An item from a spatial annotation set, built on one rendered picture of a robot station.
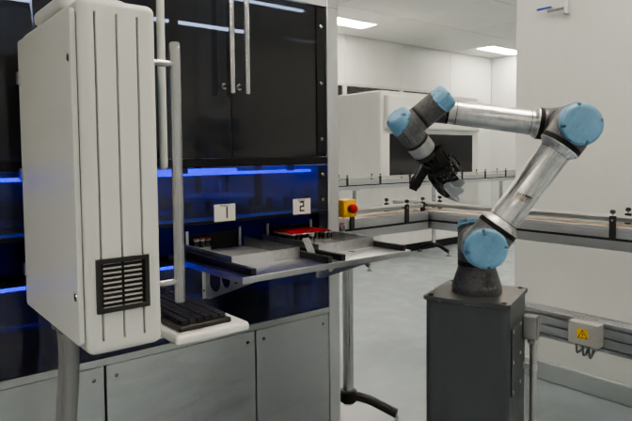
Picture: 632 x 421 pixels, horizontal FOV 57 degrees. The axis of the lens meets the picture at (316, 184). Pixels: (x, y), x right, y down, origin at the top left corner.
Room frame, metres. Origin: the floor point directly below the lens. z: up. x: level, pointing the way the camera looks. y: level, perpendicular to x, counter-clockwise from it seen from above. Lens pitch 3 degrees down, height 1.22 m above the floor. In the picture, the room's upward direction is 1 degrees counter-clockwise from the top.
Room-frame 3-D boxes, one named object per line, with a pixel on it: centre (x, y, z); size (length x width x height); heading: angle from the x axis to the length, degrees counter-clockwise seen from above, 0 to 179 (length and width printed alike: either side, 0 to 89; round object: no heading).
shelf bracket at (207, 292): (1.85, 0.27, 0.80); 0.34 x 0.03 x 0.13; 39
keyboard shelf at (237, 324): (1.53, 0.42, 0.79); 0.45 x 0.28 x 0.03; 39
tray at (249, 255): (1.96, 0.26, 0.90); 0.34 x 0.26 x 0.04; 39
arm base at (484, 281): (1.79, -0.50, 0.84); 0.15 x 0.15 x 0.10
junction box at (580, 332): (2.28, -1.06, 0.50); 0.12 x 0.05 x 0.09; 39
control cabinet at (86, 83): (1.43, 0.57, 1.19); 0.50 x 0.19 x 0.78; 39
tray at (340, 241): (2.17, 0.00, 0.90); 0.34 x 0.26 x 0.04; 39
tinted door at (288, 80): (2.20, 0.13, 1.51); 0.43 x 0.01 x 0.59; 129
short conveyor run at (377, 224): (2.71, -0.25, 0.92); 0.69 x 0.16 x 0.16; 129
